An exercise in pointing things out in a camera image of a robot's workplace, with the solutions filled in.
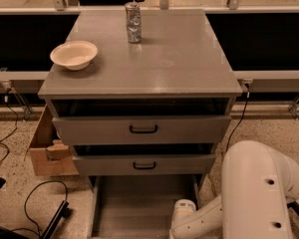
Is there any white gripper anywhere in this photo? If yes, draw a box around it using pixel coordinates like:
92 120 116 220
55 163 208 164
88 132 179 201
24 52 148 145
169 199 202 239

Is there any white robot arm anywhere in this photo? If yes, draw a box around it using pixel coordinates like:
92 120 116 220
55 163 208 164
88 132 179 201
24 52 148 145
169 140 299 239

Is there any black stand leg left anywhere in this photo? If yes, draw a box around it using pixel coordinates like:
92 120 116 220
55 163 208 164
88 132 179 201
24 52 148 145
40 200 71 239

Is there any grey top drawer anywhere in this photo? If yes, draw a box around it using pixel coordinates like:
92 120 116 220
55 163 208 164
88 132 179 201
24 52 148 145
53 116 231 145

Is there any grey middle drawer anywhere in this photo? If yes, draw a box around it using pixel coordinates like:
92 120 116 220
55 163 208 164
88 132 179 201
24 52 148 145
73 154 215 176

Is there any grey bottom drawer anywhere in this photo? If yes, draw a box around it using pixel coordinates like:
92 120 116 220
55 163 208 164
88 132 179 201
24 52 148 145
87 175 198 239

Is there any black wall cable left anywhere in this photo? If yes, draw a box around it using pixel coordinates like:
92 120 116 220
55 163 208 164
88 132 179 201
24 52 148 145
0 88 20 166

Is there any grey drawer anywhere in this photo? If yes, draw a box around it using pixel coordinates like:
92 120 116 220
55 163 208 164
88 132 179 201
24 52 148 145
87 175 198 239
73 154 215 176
53 116 231 145

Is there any grey drawer cabinet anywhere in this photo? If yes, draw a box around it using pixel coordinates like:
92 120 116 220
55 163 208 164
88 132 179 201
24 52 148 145
37 8 243 197

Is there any black power cable right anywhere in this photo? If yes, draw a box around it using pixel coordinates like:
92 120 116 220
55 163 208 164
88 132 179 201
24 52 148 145
224 85 251 152

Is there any cardboard box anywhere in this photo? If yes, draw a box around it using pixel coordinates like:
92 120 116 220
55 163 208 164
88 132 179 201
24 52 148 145
28 107 78 176

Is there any white bowl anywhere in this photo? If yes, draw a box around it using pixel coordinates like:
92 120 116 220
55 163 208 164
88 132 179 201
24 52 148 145
50 41 98 71

